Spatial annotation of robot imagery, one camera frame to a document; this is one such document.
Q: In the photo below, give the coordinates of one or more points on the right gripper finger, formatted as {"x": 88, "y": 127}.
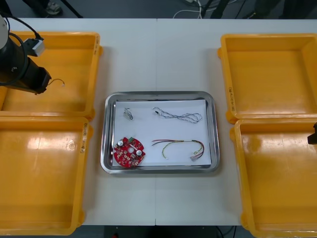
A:
{"x": 315, "y": 127}
{"x": 312, "y": 138}

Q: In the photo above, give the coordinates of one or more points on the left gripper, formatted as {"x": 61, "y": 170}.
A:
{"x": 33, "y": 74}

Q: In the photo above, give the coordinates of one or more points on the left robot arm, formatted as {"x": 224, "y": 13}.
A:
{"x": 10, "y": 57}

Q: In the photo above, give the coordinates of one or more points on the yellow-orange plastic bin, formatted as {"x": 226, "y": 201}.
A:
{"x": 262, "y": 74}
{"x": 272, "y": 198}
{"x": 69, "y": 62}
{"x": 42, "y": 173}

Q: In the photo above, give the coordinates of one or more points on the person's foot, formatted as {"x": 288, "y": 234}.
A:
{"x": 54, "y": 8}

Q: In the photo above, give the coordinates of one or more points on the black stand leg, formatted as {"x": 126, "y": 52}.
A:
{"x": 219, "y": 10}
{"x": 73, "y": 9}

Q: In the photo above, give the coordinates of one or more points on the steel tray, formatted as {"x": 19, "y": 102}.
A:
{"x": 105, "y": 138}

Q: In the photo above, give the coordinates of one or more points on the white sheet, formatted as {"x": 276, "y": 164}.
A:
{"x": 143, "y": 131}

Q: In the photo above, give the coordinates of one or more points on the round red circuit board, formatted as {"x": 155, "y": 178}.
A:
{"x": 128, "y": 155}

